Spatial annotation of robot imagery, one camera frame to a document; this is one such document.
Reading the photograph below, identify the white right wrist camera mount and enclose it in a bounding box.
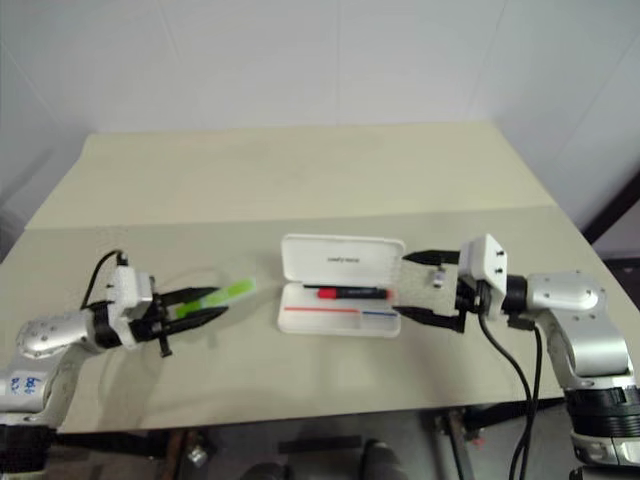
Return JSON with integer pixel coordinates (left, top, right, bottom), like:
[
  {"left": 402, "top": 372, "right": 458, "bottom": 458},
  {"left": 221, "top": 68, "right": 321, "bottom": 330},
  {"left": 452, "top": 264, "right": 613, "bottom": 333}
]
[{"left": 458, "top": 233, "right": 511, "bottom": 319}]

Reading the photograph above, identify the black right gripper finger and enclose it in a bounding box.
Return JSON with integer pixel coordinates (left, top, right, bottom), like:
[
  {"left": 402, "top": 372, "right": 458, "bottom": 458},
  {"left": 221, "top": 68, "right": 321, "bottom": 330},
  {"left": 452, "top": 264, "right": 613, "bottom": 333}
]
[
  {"left": 391, "top": 304, "right": 462, "bottom": 332},
  {"left": 401, "top": 248, "right": 461, "bottom": 266}
]

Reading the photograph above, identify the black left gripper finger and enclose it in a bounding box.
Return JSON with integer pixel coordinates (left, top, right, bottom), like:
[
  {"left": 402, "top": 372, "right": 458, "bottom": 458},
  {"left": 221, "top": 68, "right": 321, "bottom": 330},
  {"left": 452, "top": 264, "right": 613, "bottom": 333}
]
[
  {"left": 159, "top": 285, "right": 222, "bottom": 308},
  {"left": 164, "top": 307, "right": 229, "bottom": 338}
]

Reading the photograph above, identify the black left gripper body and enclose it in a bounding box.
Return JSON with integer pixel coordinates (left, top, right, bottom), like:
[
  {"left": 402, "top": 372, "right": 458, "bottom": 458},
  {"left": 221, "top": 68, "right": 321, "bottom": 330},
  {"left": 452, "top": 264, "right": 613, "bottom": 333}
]
[{"left": 130, "top": 292, "right": 174, "bottom": 360}]

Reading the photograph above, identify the dark rounded shape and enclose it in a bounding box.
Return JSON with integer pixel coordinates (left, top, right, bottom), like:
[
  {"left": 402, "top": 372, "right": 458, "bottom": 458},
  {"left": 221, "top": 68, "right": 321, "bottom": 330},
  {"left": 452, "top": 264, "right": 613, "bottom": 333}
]
[{"left": 361, "top": 438, "right": 403, "bottom": 480}]

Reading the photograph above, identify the black diagonal frame bar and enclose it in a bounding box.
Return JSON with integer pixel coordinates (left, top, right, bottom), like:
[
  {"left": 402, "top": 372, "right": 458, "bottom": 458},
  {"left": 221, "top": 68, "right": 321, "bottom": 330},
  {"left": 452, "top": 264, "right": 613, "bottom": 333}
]
[{"left": 581, "top": 168, "right": 640, "bottom": 247}]

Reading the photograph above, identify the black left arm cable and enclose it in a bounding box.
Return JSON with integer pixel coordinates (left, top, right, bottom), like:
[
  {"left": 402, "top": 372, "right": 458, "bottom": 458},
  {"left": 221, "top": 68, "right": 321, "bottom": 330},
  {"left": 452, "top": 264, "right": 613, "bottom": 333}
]
[{"left": 79, "top": 249, "right": 127, "bottom": 311}]

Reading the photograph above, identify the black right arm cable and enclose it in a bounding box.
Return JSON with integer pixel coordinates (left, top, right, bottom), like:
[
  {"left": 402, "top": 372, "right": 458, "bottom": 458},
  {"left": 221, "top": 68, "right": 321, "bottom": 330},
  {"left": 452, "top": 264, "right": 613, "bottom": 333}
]
[
  {"left": 509, "top": 317, "right": 546, "bottom": 451},
  {"left": 477, "top": 294, "right": 534, "bottom": 480}
]

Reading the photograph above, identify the green marker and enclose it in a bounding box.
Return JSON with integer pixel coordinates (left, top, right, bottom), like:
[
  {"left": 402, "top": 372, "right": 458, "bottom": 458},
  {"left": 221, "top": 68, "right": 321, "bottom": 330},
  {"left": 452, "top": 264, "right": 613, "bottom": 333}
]
[{"left": 174, "top": 277, "right": 258, "bottom": 319}]

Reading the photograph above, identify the metal table leg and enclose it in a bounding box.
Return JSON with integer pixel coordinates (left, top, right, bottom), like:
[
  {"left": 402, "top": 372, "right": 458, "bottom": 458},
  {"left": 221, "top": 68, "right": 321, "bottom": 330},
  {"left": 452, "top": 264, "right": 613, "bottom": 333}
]
[{"left": 433, "top": 408, "right": 479, "bottom": 480}]

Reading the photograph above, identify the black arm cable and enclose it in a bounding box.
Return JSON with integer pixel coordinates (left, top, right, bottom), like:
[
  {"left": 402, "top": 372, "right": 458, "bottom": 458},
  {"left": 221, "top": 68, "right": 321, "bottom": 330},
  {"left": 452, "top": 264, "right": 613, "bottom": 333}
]
[
  {"left": 509, "top": 317, "right": 546, "bottom": 451},
  {"left": 79, "top": 249, "right": 127, "bottom": 311},
  {"left": 477, "top": 294, "right": 534, "bottom": 480}
]

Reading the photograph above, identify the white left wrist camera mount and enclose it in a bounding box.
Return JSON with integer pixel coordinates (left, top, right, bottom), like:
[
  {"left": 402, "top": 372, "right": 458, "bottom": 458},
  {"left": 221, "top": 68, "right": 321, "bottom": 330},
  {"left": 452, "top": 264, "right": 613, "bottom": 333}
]
[{"left": 103, "top": 267, "right": 154, "bottom": 347}]

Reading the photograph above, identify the white plastic pencil case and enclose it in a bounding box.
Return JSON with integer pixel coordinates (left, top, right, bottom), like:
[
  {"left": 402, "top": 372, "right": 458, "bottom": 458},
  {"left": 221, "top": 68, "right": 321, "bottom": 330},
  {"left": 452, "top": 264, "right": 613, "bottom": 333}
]
[{"left": 275, "top": 233, "right": 407, "bottom": 340}]

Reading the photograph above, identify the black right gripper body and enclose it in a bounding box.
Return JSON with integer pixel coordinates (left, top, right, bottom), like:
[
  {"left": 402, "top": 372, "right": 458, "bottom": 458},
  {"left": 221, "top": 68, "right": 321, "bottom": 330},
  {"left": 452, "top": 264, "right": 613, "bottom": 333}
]
[{"left": 451, "top": 273, "right": 494, "bottom": 334}]

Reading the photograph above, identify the black table frame bar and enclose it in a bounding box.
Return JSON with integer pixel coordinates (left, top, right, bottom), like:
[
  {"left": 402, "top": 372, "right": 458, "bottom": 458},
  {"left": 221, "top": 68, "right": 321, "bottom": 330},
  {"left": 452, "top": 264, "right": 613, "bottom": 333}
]
[{"left": 47, "top": 428, "right": 174, "bottom": 459}]

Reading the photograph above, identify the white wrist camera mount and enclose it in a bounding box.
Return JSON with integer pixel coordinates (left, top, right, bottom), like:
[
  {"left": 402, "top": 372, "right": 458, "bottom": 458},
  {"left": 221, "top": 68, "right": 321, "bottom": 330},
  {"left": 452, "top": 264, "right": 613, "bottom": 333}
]
[
  {"left": 103, "top": 267, "right": 154, "bottom": 347},
  {"left": 458, "top": 233, "right": 511, "bottom": 319}
]

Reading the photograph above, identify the red and black marker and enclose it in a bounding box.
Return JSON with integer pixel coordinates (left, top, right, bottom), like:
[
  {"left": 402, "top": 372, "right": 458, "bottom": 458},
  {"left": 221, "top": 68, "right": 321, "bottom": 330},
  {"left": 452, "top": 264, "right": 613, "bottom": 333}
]
[{"left": 302, "top": 285, "right": 397, "bottom": 302}]

